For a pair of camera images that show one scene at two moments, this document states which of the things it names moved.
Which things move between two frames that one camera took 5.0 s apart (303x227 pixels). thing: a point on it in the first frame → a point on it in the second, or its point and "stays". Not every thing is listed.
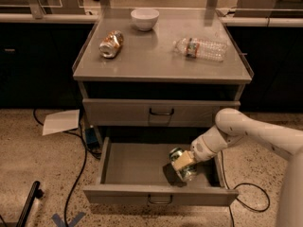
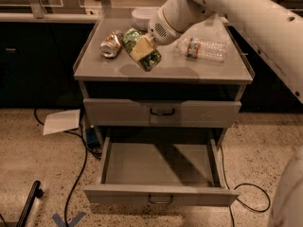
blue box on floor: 91,137 stays
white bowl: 145,19 stays
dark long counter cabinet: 38,52 stays
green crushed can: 187,173 → 129,42
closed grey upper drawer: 153,112 stays
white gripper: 202,149 → 160,28
